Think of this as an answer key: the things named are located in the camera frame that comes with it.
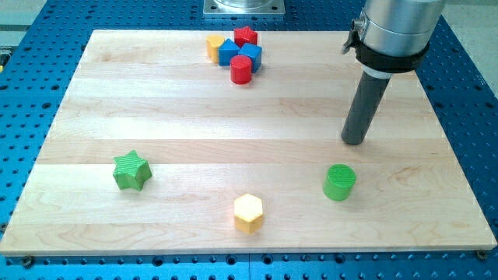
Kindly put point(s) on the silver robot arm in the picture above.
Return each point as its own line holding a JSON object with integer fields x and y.
{"x": 393, "y": 36}

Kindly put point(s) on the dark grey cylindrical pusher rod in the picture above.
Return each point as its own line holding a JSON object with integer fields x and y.
{"x": 367, "y": 98}

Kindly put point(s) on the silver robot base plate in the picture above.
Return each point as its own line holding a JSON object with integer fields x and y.
{"x": 243, "y": 7}

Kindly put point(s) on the green star block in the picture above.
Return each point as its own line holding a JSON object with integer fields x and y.
{"x": 131, "y": 171}

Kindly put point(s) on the blue cube block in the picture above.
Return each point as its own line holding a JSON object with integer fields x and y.
{"x": 254, "y": 52}

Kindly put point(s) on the blue perforated metal table plate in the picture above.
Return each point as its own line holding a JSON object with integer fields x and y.
{"x": 54, "y": 37}

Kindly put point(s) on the yellow hexagon block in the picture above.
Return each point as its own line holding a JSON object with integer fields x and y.
{"x": 248, "y": 213}

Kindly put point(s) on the green cylinder block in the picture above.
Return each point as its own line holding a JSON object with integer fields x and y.
{"x": 339, "y": 181}

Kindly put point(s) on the yellow cylinder block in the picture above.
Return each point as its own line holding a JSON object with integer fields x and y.
{"x": 213, "y": 43}

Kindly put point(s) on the red cylinder block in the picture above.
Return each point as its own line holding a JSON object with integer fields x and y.
{"x": 240, "y": 69}

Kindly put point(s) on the red star block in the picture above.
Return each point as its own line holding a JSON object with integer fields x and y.
{"x": 245, "y": 35}

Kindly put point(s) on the blue triangle block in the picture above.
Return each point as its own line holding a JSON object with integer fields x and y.
{"x": 227, "y": 51}

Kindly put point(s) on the light wooden board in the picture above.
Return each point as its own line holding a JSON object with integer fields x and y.
{"x": 209, "y": 141}

